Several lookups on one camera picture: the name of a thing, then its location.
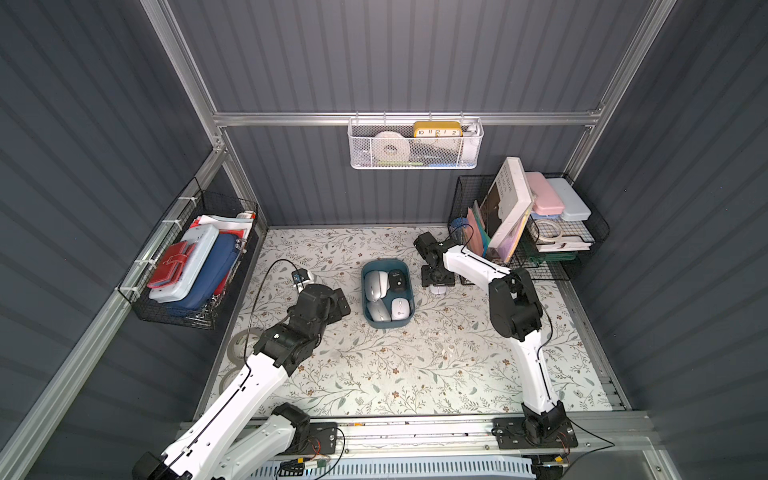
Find white slim mouse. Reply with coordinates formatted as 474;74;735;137
364;270;389;302

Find white logo mouse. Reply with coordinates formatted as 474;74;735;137
390;297;411;321

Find teal plastic storage box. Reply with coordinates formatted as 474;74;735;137
361;258;416;330

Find silver grey mouse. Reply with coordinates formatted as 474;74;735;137
367;299;392;323

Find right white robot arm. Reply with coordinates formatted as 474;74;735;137
414;232;568;445

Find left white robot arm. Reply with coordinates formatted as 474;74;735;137
132;283;351;479

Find pink folders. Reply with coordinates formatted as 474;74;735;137
466;207;490;257

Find white tablet board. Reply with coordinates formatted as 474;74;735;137
480;157;533;249

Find clear tape roll lower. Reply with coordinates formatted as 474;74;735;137
219;368;240;394

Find navy blue case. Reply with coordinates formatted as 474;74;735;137
166;233;240;317

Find pink pencil case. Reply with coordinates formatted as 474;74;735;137
526;172;565;217

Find white tape roll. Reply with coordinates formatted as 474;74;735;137
371;131;411;163

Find yellow clock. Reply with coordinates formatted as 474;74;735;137
413;121;463;138

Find white flat case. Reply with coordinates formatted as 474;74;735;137
149;224;219;303

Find light blue pencil case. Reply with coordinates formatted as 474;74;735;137
548;178;591;222

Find red wallet pouch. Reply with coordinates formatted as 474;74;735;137
147;241;195;289

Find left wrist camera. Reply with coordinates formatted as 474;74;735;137
291;268;315;293

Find black wire desk organizer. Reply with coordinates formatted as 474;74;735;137
448;173;610;281

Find small tape ring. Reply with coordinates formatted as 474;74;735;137
532;219;564;244

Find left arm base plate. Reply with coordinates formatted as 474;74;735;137
283;422;338;457

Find white wire wall basket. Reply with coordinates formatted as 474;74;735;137
347;116;485;170

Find black wire side basket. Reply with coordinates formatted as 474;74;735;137
117;180;259;330

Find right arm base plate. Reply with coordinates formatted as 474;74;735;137
491;417;579;451

